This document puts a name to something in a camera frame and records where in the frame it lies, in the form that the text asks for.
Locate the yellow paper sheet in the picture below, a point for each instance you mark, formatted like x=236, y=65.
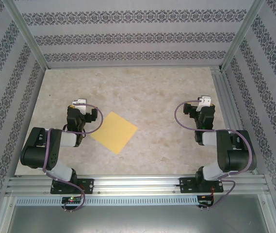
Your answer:
x=114, y=132

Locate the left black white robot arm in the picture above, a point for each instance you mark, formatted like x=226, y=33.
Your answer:
x=55, y=157

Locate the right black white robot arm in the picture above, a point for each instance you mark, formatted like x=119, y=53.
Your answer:
x=234, y=157

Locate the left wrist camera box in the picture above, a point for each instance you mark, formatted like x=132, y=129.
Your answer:
x=80, y=103

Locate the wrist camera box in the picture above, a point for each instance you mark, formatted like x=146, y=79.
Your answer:
x=205, y=100
x=80, y=103

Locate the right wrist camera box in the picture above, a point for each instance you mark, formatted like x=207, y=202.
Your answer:
x=205, y=100

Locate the aluminium side rail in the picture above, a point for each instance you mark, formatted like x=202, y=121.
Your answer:
x=225, y=97

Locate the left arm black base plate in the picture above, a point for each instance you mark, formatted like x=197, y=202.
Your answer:
x=89, y=186

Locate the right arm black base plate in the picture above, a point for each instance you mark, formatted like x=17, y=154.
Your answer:
x=185, y=185

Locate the aluminium mounting rail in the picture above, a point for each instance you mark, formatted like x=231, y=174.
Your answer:
x=137, y=185

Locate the aluminium frame post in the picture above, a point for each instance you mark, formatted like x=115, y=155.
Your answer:
x=242, y=34
x=5, y=216
x=271, y=216
x=29, y=34

